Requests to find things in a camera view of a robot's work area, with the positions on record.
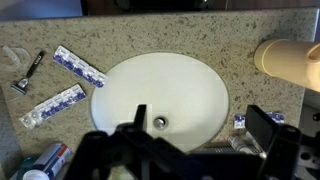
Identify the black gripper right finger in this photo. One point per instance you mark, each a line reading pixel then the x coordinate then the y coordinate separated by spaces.
pixel 261 128

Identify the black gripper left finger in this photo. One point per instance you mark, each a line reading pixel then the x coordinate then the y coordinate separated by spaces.
pixel 140 115

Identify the metal sink drain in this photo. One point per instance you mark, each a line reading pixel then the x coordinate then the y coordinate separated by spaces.
pixel 160 122

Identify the short contact lens blister pack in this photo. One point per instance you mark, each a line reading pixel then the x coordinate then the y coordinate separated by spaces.
pixel 239 121

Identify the small clear toiletry bottle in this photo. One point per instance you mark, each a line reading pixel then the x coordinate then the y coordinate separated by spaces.
pixel 238 142

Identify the white oval sink basin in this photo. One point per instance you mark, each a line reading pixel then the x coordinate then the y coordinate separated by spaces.
pixel 186 86

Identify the yellow water bottle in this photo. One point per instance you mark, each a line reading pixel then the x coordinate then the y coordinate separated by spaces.
pixel 290 61

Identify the long contact lens blister strip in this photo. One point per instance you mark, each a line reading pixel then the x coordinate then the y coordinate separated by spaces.
pixel 78 66
pixel 56 105

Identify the blue white shaving can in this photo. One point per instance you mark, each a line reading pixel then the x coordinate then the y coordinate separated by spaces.
pixel 51 158

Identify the clear plastic wrapper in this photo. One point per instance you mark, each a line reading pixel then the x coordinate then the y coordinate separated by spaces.
pixel 20 53

